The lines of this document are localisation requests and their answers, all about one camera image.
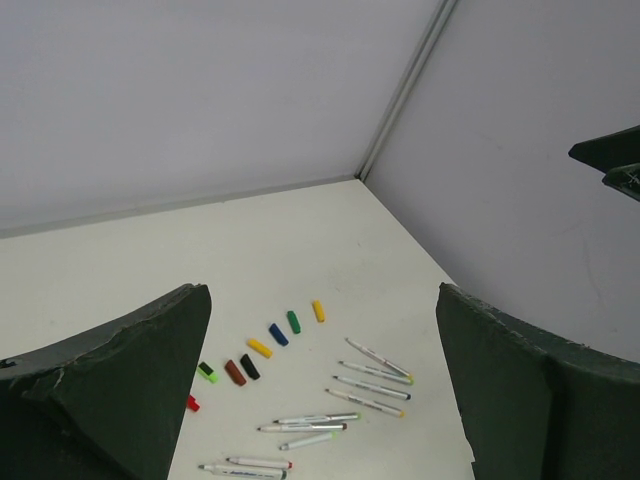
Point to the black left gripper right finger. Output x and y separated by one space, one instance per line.
535 405

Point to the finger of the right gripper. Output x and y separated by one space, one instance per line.
608 152
624 179

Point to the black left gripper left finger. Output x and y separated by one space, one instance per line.
107 403

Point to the red pen cap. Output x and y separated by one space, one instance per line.
192 404

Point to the lime green pen cap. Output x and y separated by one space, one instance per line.
207 372

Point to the brown cap short marker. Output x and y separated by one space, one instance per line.
245 472

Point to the yellow cap long marker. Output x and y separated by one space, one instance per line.
368 403

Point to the dark green pen cap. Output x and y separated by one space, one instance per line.
249 367

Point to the yellow pen cap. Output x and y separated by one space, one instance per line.
259 348
319 311

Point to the blue cap marker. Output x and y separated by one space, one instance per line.
374 388

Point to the dark green cap marker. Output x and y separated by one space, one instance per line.
320 419

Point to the blue pen cap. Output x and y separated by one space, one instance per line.
278 335

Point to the red tip marker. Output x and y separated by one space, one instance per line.
261 462

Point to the lime green grip pen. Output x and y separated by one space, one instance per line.
309 441

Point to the right aluminium frame post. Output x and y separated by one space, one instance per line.
406 85

